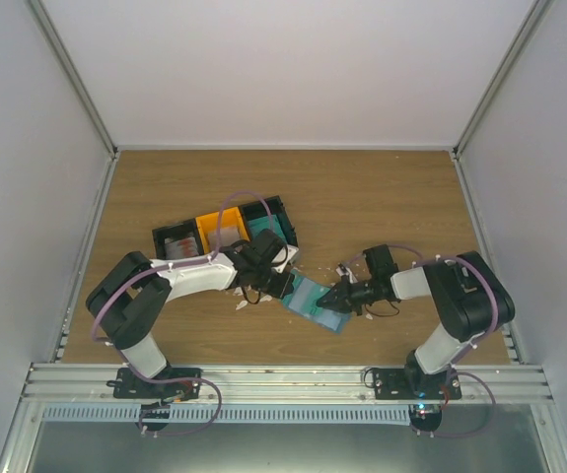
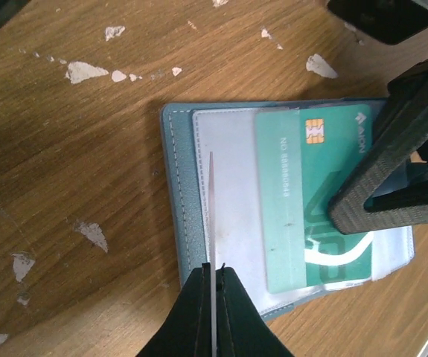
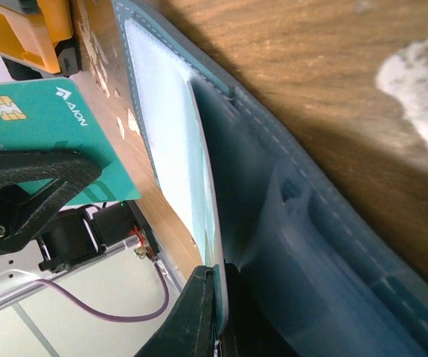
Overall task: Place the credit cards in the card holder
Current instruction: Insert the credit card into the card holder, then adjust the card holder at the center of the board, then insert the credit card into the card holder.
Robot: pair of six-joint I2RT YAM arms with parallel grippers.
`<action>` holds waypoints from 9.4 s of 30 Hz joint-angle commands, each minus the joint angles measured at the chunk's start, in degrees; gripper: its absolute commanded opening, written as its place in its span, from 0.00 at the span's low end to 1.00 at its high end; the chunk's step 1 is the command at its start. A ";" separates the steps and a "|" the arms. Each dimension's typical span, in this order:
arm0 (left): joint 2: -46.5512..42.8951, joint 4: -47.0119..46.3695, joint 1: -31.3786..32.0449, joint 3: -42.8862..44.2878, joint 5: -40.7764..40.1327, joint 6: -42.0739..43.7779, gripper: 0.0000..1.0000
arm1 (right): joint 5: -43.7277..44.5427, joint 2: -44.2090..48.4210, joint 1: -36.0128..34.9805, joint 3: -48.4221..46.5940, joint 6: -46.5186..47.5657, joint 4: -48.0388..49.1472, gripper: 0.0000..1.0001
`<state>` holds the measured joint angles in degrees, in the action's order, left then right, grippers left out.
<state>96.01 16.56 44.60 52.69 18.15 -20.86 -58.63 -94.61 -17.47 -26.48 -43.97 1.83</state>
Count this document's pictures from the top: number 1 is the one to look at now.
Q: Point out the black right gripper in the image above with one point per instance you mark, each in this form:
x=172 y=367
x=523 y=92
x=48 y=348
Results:
x=344 y=302

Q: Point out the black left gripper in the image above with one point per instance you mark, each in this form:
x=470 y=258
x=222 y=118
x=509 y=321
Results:
x=285 y=288

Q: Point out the blue leather card holder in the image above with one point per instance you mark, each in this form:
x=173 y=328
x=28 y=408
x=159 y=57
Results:
x=307 y=293

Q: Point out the black three-compartment card tray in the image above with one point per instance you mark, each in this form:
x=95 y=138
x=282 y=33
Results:
x=198 y=236

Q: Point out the teal credit card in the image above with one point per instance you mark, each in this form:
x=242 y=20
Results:
x=289 y=302

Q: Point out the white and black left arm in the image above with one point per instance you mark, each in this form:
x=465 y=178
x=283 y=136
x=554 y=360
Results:
x=127 y=302

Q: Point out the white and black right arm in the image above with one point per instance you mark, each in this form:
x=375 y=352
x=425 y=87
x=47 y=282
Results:
x=470 y=301

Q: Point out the white card stack in bin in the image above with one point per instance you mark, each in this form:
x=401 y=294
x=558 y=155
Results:
x=224 y=237

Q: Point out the red and white card stack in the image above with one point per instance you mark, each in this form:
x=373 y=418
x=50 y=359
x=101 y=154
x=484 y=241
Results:
x=181 y=248

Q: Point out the orange middle tray bin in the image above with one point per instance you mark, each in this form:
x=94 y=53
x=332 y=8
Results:
x=209 y=222

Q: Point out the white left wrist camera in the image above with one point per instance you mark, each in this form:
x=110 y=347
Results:
x=285 y=258

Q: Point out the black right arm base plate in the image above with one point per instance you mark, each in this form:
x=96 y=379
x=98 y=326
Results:
x=399 y=384

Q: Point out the grey slotted cable duct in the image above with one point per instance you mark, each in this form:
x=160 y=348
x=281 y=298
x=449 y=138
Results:
x=231 y=414

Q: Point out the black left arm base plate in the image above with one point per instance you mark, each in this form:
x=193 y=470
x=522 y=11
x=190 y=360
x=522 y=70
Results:
x=178 y=383

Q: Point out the aluminium front frame rail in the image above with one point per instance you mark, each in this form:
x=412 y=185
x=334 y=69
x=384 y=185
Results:
x=511 y=384

